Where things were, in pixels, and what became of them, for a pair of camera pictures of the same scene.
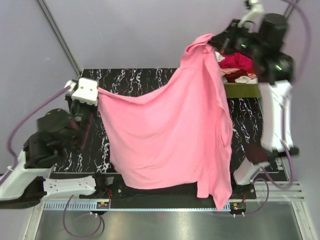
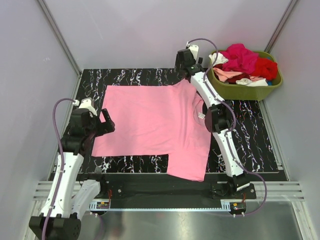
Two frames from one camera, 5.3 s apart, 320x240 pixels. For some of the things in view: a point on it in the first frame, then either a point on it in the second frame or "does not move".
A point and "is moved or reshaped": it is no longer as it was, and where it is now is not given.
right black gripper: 223,40 → 177,64
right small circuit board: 238,207 does not move
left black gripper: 71,101 → 106,127
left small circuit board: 103,205 does not move
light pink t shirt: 176,129 is moved or reshaped
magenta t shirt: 234,60 does not move
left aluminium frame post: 59,36 does not move
